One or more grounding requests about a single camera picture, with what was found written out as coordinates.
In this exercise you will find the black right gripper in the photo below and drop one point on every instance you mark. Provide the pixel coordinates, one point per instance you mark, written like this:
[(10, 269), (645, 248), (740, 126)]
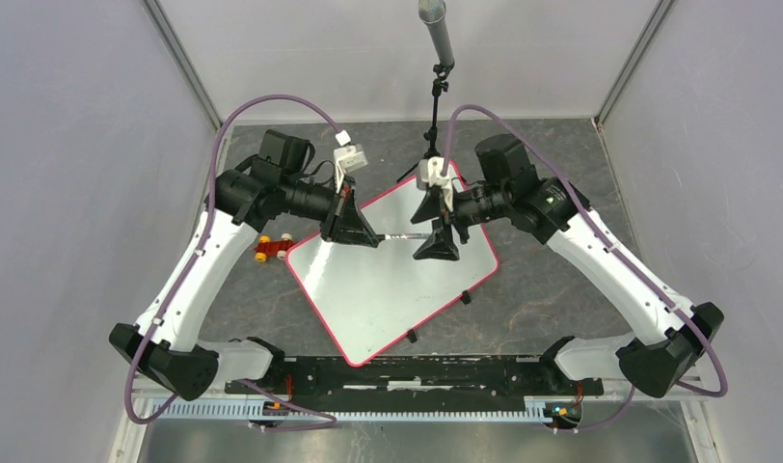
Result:
[(441, 245)]

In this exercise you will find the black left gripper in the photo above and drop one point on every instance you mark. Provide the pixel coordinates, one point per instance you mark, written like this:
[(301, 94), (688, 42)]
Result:
[(343, 220)]

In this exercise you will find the black white whiteboard marker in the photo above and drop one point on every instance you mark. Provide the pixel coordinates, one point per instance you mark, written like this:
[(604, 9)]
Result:
[(402, 236)]

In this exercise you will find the pink framed whiteboard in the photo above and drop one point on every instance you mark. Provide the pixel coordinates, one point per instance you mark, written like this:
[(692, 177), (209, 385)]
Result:
[(370, 298)]

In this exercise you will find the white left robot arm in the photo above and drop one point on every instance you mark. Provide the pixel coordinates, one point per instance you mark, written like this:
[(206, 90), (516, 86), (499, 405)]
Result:
[(163, 343)]

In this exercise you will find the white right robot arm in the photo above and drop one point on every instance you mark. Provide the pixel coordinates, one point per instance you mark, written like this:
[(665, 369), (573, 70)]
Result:
[(669, 333)]

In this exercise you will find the red yellow toy car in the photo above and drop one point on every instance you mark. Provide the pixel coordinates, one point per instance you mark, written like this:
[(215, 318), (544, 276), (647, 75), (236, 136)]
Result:
[(266, 248)]

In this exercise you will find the black tripod stand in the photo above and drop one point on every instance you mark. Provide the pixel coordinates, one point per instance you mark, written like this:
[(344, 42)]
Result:
[(439, 86)]

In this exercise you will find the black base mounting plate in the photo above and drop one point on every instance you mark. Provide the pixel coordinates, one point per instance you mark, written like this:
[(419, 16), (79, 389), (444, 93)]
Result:
[(479, 383)]

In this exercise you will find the silver microphone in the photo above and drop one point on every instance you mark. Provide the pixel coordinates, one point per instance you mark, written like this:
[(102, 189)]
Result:
[(432, 14)]

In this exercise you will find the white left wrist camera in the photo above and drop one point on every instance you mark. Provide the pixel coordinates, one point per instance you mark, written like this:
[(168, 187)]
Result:
[(347, 158)]

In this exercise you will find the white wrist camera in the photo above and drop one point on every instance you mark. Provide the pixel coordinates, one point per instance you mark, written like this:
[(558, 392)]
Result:
[(347, 158), (434, 172)]

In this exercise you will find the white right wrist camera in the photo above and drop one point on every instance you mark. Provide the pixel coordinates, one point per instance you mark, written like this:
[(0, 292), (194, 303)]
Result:
[(434, 172)]

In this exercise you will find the white toothed cable rail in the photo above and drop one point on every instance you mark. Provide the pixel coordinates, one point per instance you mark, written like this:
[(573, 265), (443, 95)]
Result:
[(255, 409)]

